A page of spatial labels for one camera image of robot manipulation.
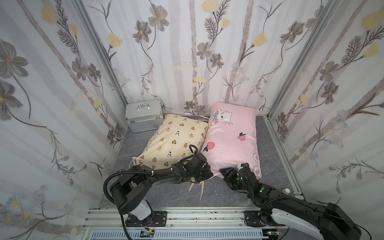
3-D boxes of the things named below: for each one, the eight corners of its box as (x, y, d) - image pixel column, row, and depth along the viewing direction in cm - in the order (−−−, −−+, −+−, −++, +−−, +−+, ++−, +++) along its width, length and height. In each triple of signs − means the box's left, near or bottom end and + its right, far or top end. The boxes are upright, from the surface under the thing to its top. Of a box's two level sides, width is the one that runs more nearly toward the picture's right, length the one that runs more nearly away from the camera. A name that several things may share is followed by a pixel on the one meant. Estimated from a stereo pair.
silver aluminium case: (131, 135, 110) (123, 121, 97) (133, 117, 122) (126, 102, 110) (164, 131, 113) (160, 116, 100) (162, 113, 125) (159, 98, 113)
